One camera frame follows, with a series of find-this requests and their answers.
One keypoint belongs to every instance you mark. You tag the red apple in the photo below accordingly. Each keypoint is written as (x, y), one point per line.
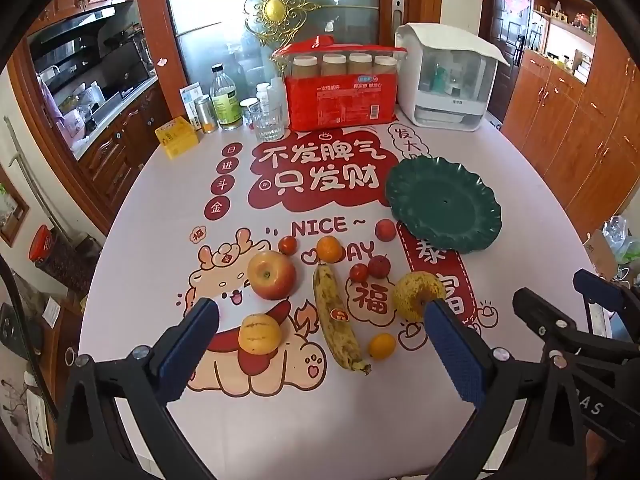
(271, 275)

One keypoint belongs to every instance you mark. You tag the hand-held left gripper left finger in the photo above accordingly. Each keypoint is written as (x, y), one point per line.
(184, 352)

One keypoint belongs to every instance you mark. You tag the small red plum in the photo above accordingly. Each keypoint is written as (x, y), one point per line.
(385, 230)

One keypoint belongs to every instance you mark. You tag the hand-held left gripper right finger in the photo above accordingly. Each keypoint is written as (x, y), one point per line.
(456, 355)

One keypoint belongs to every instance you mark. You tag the small metal tin can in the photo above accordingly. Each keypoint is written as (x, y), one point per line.
(205, 115)

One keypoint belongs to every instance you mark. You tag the red container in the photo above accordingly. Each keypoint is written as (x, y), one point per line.
(42, 242)

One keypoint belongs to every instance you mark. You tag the spotted yellow banana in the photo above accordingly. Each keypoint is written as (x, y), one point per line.
(337, 320)

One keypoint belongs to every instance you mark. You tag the white medicine bottle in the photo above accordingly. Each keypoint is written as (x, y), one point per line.
(263, 94)

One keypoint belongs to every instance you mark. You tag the range hood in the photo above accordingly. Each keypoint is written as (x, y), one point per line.
(75, 25)

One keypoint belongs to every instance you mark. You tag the white countertop appliance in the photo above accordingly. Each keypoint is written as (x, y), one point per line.
(445, 85)

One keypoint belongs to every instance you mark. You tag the green scalloped plate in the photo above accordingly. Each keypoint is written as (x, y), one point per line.
(442, 205)

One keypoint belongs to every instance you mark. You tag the small orange kumquat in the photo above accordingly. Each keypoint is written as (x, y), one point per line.
(382, 346)

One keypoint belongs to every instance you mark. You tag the large yellow pear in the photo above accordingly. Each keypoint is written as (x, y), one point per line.
(412, 292)

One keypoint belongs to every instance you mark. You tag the yellow box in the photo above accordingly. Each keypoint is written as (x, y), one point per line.
(175, 137)

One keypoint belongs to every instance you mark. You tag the cherry tomato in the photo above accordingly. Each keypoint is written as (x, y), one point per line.
(287, 245)
(358, 272)

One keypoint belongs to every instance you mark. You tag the orange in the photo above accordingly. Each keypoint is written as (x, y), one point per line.
(328, 249)

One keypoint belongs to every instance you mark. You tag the red paper cup package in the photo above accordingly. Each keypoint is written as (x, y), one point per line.
(340, 95)

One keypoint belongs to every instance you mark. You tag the clear bottle green label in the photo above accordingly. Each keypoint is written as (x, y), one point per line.
(226, 102)

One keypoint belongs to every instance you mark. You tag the cardboard box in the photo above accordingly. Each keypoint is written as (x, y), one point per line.
(597, 255)

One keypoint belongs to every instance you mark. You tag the striped yellow pepino melon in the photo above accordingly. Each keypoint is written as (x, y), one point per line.
(260, 335)

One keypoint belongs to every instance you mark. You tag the clear plastic bag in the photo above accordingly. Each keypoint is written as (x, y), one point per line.
(622, 240)

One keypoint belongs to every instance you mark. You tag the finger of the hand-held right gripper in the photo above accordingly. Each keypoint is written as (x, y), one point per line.
(600, 287)
(542, 312)

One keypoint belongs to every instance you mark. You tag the clear drinking glass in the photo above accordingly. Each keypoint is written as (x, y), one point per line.
(267, 122)

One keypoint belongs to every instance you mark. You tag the small dark red fruit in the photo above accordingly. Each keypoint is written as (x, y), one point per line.
(379, 266)

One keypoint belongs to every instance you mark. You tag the small white blue carton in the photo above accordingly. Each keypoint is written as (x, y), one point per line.
(188, 102)

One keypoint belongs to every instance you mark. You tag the gold door ornament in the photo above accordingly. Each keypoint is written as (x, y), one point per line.
(274, 9)

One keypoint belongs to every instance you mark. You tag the wooden wall cabinet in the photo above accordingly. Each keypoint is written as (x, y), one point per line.
(575, 110)

